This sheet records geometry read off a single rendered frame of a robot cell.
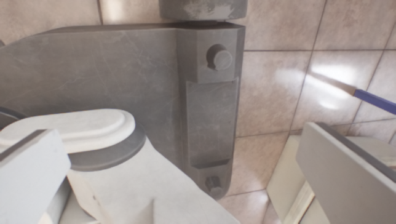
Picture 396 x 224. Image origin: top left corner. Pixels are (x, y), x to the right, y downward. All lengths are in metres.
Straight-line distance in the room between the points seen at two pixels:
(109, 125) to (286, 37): 0.61
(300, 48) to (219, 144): 0.44
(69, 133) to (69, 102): 0.15
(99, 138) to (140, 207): 0.12
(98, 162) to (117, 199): 0.07
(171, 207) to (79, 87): 0.32
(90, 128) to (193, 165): 0.31
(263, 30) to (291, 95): 0.28
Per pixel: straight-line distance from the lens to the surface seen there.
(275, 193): 1.05
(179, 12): 0.44
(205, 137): 0.53
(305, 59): 0.83
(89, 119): 0.39
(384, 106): 1.01
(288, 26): 0.76
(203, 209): 0.25
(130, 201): 0.29
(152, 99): 0.48
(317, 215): 0.90
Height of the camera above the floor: 0.61
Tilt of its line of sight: 59 degrees down
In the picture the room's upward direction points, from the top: 153 degrees clockwise
